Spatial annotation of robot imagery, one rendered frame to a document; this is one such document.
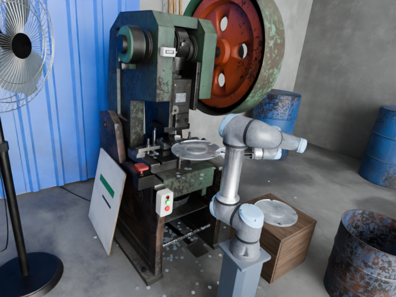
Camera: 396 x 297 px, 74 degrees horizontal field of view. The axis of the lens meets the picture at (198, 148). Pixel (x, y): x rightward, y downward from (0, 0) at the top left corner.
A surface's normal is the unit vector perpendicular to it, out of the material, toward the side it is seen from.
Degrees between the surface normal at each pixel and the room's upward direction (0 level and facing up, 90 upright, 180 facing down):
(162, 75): 90
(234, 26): 90
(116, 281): 0
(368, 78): 90
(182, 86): 90
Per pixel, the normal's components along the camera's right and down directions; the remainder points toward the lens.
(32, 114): 0.63, 0.33
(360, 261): -0.80, 0.18
